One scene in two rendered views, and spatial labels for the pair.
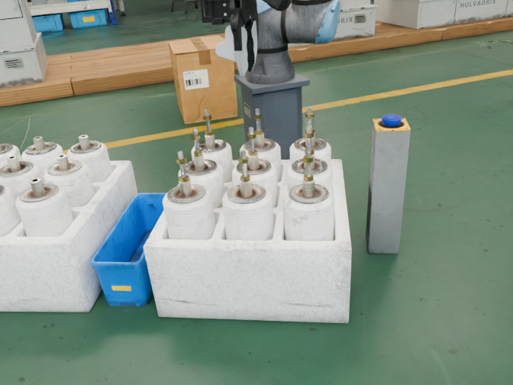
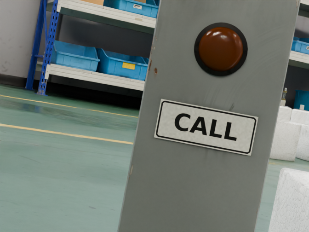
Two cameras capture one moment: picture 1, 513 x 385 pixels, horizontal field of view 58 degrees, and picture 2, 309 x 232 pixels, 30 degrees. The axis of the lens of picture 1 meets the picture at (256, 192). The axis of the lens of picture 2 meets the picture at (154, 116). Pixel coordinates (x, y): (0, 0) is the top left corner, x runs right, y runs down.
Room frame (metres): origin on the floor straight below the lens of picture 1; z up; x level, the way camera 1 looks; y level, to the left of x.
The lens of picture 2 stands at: (1.25, -0.36, 0.24)
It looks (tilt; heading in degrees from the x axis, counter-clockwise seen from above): 3 degrees down; 174
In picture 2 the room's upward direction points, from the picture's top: 11 degrees clockwise
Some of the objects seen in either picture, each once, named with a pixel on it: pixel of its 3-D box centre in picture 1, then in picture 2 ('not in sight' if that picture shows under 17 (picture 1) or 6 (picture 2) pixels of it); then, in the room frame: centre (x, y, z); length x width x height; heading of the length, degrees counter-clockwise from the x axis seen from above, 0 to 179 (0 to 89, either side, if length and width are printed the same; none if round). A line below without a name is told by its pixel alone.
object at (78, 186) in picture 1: (75, 202); not in sight; (0.96, 0.43, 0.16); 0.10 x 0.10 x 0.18
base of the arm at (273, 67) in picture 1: (269, 61); not in sight; (1.43, -0.07, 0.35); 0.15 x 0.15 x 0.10
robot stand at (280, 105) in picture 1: (272, 123); not in sight; (1.43, -0.07, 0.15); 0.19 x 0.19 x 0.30; 18
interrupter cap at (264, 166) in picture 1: (253, 166); not in sight; (0.89, 0.00, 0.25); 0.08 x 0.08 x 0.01
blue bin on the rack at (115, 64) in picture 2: not in sight; (119, 64); (-3.82, -0.25, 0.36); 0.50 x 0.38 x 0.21; 19
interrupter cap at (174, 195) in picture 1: (186, 193); not in sight; (0.79, 0.14, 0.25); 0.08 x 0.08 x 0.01
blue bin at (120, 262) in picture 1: (142, 245); not in sight; (0.91, 0.28, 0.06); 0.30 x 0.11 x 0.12; 172
